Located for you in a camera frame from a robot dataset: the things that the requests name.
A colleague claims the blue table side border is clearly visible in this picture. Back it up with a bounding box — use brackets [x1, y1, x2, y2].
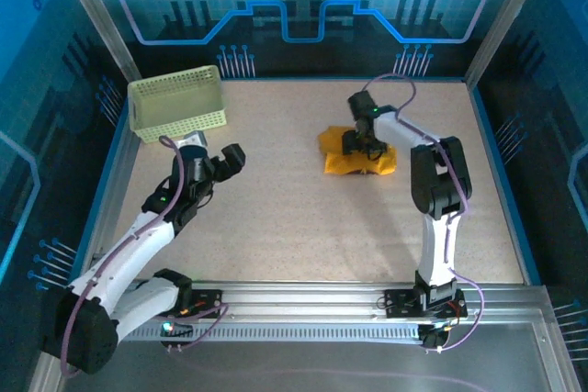
[67, 100, 132, 286]

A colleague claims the aluminium frame post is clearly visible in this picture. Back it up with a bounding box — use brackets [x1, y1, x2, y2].
[462, 0, 550, 90]
[49, 0, 142, 83]

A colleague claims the grey metal sheet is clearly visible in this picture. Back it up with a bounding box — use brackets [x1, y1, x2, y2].
[27, 308, 573, 392]

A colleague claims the small black controller box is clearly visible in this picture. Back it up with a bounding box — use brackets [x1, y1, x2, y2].
[158, 316, 195, 350]
[420, 322, 450, 353]

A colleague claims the light green plastic basket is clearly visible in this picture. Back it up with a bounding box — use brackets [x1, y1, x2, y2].
[127, 64, 230, 144]

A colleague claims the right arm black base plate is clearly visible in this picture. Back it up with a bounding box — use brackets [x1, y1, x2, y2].
[383, 288, 469, 319]

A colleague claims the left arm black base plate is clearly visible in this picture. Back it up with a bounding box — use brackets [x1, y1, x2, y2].
[183, 288, 225, 319]

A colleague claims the yellow t-shirt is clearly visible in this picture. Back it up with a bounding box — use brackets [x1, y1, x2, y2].
[318, 124, 399, 177]

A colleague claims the aluminium mounting rail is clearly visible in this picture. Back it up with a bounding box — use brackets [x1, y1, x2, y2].
[57, 280, 552, 342]

